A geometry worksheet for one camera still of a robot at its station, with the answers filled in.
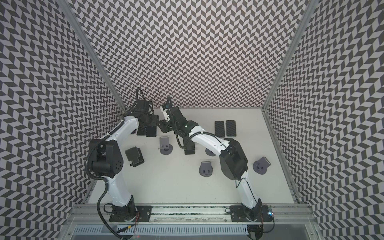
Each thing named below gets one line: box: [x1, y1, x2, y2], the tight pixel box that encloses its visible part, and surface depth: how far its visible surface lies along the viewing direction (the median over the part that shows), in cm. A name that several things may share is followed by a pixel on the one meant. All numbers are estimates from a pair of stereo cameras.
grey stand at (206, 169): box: [199, 161, 213, 177], surface depth 84 cm
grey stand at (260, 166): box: [252, 156, 271, 175], surface depth 83 cm
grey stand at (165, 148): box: [159, 136, 173, 155], surface depth 93 cm
